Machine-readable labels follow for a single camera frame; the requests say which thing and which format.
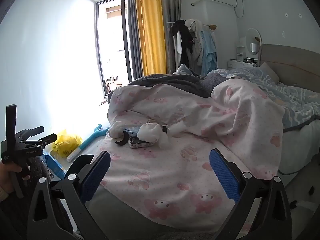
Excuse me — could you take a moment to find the clothes rack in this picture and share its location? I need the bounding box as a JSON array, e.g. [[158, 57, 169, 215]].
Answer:
[[167, 19, 218, 77]]

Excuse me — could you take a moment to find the crumpled clear plastic wrap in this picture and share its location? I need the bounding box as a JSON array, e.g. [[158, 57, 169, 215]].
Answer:
[[138, 123, 171, 148]]

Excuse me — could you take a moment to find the beige upholstered headboard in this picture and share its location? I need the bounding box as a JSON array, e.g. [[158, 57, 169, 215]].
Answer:
[[257, 44, 320, 93]]

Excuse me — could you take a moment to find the teal dinosaur back scratcher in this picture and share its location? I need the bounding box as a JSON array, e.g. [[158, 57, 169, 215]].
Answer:
[[67, 124, 110, 162]]

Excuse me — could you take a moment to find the white hanging shirt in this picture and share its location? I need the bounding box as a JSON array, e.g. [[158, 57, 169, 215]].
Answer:
[[176, 31, 183, 54]]

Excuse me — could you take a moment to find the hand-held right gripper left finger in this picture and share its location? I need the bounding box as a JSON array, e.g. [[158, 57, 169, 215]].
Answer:
[[26, 151, 111, 240]]

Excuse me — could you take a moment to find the yellow plastic bag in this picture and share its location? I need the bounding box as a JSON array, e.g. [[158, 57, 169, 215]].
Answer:
[[51, 129, 83, 158]]

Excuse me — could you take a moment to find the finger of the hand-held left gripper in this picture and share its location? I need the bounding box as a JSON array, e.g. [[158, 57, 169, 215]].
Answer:
[[37, 134, 58, 147], [24, 126, 45, 137]]

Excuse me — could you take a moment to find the white desk organiser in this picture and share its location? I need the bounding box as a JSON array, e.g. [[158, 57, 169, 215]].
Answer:
[[236, 37, 247, 62]]

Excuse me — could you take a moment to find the round white mirror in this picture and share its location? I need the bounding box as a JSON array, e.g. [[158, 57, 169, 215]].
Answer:
[[246, 28, 262, 58]]

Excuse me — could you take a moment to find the yellow curtain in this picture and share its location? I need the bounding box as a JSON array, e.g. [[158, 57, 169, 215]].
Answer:
[[135, 0, 167, 77]]

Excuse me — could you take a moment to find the person's left hand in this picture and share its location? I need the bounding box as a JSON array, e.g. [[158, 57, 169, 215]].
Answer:
[[0, 162, 22, 202]]

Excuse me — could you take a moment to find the blue flat package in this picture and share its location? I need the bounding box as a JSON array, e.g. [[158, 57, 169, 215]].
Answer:
[[42, 151, 67, 180]]

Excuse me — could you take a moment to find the dark grey fleece blanket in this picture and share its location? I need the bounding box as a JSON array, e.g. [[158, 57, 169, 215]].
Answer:
[[107, 73, 230, 98]]

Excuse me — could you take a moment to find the light blue plush pillow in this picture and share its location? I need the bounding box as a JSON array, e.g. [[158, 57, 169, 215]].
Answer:
[[175, 64, 198, 77]]

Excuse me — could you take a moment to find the light blue hanging garment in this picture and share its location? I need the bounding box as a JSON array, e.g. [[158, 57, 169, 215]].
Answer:
[[200, 30, 218, 77]]

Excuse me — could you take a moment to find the white vanity table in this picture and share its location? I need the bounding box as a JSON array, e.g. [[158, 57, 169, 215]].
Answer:
[[228, 59, 260, 70]]

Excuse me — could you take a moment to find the black curved plastic piece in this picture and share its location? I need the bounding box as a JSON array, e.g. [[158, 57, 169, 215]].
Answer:
[[115, 129, 128, 147]]

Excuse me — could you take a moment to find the glass balcony door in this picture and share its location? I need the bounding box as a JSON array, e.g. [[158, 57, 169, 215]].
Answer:
[[94, 0, 133, 100]]

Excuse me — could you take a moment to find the black tissue packet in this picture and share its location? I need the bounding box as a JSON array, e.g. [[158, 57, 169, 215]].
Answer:
[[128, 136, 154, 149]]

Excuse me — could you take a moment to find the narrow grey curtain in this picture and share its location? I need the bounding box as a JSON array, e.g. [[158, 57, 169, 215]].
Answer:
[[127, 0, 144, 80]]

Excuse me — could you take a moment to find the pink cartoon print blanket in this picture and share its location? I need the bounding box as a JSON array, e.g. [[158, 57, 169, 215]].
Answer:
[[100, 82, 287, 233]]

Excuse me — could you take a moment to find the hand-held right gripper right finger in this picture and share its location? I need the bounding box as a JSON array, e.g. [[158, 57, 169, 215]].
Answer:
[[209, 148, 292, 240]]

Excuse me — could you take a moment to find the blue patterned quilt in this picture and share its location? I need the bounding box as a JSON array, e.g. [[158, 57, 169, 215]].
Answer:
[[207, 66, 320, 133]]

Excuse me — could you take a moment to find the blue snack packet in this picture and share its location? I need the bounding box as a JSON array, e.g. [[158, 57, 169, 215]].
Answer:
[[124, 126, 142, 137]]

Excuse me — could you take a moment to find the white hanging jacket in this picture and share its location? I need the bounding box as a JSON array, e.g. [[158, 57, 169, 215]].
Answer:
[[185, 19, 204, 67]]

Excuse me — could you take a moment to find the wide grey curtain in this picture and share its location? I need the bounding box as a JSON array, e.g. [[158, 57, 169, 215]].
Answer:
[[159, 0, 183, 74]]

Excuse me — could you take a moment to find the beige pillow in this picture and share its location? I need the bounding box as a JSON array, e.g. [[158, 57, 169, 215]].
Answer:
[[260, 62, 280, 84]]

